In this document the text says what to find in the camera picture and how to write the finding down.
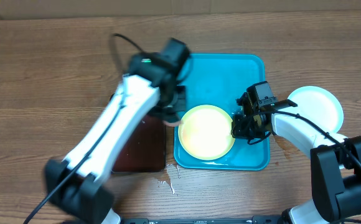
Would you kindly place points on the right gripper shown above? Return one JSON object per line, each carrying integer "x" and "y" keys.
{"x": 241, "y": 125}

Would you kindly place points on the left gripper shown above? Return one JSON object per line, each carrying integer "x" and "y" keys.
{"x": 177, "y": 111}

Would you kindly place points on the green dish sponge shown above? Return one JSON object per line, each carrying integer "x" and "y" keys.
{"x": 174, "y": 124}

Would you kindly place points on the yellow-green plate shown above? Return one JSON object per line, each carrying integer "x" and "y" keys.
{"x": 205, "y": 132}

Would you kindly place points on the light blue plate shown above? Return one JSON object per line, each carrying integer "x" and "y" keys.
{"x": 320, "y": 106}

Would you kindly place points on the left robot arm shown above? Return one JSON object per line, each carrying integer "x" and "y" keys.
{"x": 150, "y": 86}

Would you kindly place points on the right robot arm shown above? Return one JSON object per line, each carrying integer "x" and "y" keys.
{"x": 335, "y": 160}

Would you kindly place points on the black water tray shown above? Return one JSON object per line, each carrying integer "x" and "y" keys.
{"x": 145, "y": 150}

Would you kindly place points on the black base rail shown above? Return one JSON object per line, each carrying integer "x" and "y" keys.
{"x": 199, "y": 220}

